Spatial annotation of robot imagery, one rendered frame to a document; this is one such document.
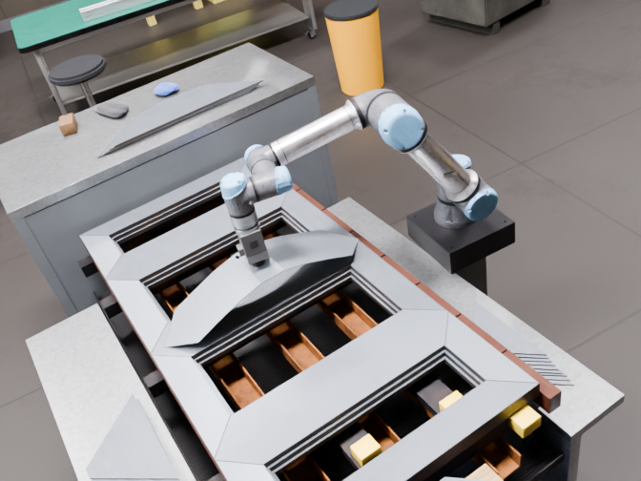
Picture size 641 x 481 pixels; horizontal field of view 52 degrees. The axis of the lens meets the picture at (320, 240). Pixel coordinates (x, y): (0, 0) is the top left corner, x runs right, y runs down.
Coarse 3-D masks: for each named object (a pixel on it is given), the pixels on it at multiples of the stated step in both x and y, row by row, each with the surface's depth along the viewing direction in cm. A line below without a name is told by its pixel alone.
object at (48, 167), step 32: (224, 64) 304; (256, 64) 297; (288, 64) 291; (128, 96) 295; (160, 96) 288; (256, 96) 271; (288, 96) 275; (96, 128) 275; (192, 128) 260; (0, 160) 268; (32, 160) 263; (64, 160) 258; (96, 160) 253; (128, 160) 249; (0, 192) 247; (32, 192) 243; (64, 192) 242
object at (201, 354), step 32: (288, 224) 238; (192, 256) 229; (352, 256) 211; (256, 288) 208; (288, 288) 205; (320, 288) 205; (224, 320) 199; (256, 320) 197; (160, 352) 193; (192, 352) 191; (224, 352) 194; (448, 352) 176; (480, 384) 167; (352, 416) 167; (416, 480) 150
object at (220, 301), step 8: (208, 280) 202; (216, 280) 200; (200, 288) 201; (208, 288) 200; (216, 288) 198; (224, 288) 196; (200, 296) 199; (208, 296) 198; (216, 296) 196; (224, 296) 194; (232, 296) 193; (208, 304) 195; (216, 304) 194; (224, 304) 192; (232, 304) 191; (216, 312) 192; (224, 312) 190
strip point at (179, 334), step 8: (176, 312) 201; (176, 320) 199; (176, 328) 196; (184, 328) 195; (168, 336) 196; (176, 336) 195; (184, 336) 193; (192, 336) 192; (168, 344) 195; (176, 344) 193; (184, 344) 191
